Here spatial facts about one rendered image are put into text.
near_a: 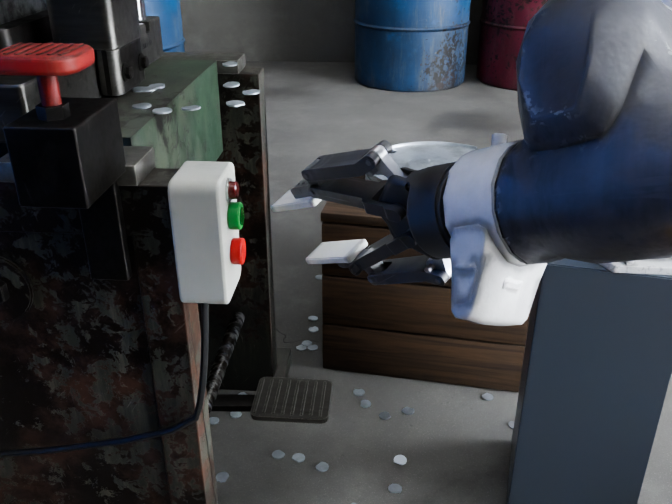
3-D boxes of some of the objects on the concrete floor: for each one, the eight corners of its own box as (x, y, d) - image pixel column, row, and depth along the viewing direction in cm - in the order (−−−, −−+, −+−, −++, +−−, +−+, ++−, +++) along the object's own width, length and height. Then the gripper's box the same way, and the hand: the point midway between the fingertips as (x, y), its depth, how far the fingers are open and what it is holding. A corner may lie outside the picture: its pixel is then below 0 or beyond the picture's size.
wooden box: (516, 296, 171) (535, 160, 155) (521, 392, 138) (545, 231, 122) (354, 280, 178) (356, 148, 163) (321, 368, 145) (320, 213, 129)
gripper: (546, 274, 59) (365, 276, 77) (445, 75, 52) (273, 129, 71) (502, 334, 55) (323, 321, 74) (387, 128, 48) (221, 171, 67)
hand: (316, 225), depth 70 cm, fingers open, 6 cm apart
